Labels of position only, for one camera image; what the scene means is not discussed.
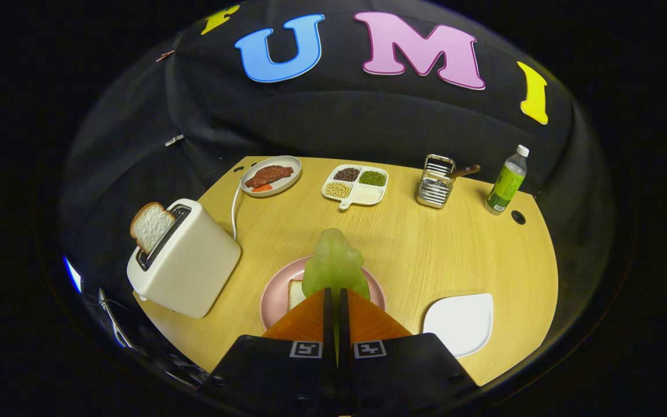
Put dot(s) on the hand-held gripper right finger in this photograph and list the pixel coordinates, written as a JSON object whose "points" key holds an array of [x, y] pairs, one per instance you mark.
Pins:
{"points": [[403, 370]]}

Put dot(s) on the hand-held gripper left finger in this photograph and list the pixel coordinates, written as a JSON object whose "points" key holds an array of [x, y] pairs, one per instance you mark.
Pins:
{"points": [[275, 370]]}

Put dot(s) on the green lettuce leaf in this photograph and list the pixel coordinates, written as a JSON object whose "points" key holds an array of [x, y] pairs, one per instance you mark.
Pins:
{"points": [[333, 260]]}

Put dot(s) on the toasted bread slice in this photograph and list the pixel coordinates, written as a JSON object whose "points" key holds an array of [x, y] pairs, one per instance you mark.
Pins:
{"points": [[149, 226]]}

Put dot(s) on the pink round plate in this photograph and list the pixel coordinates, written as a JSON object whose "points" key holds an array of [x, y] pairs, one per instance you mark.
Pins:
{"points": [[275, 301]]}

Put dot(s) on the white leaf-shaped plate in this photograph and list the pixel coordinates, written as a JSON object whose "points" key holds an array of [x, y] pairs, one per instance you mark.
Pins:
{"points": [[458, 324]]}

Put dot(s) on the square white bread slice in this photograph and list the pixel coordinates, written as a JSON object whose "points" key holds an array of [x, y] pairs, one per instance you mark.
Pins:
{"points": [[296, 294]]}

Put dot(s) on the white toaster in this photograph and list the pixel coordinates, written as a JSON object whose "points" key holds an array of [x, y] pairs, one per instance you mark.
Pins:
{"points": [[194, 266]]}

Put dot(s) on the white divided dish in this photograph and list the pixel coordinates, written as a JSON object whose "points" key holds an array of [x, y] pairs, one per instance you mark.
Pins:
{"points": [[368, 195]]}

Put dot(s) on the orange carrot slice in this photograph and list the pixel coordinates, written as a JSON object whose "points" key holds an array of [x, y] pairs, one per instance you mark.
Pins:
{"points": [[262, 187]]}

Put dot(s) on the yellow soybeans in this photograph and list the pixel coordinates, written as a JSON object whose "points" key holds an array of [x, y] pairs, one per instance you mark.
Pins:
{"points": [[338, 190]]}

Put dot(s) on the grey round plate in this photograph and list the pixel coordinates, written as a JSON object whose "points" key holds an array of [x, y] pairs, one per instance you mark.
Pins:
{"points": [[290, 179]]}

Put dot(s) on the green mung beans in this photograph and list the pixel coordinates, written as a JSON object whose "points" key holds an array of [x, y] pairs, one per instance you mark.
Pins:
{"points": [[373, 178]]}

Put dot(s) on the brown steak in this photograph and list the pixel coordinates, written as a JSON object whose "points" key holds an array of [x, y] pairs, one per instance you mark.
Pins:
{"points": [[268, 175]]}

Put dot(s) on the dark red beans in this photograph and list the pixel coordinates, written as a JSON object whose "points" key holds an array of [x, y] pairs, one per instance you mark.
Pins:
{"points": [[347, 174]]}

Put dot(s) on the green label bottle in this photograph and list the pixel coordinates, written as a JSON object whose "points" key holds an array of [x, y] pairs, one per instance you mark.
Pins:
{"points": [[506, 182]]}

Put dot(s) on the computer monitor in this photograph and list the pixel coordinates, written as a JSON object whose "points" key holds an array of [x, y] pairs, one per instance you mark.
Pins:
{"points": [[72, 273]]}

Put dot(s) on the black backdrop cloth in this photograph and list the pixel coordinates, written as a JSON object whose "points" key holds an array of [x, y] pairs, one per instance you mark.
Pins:
{"points": [[368, 127]]}

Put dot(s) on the silver clip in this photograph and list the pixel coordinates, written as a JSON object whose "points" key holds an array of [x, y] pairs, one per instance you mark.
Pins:
{"points": [[174, 139]]}

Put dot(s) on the copper clip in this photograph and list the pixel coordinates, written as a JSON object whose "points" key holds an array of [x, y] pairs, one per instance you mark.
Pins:
{"points": [[165, 55]]}

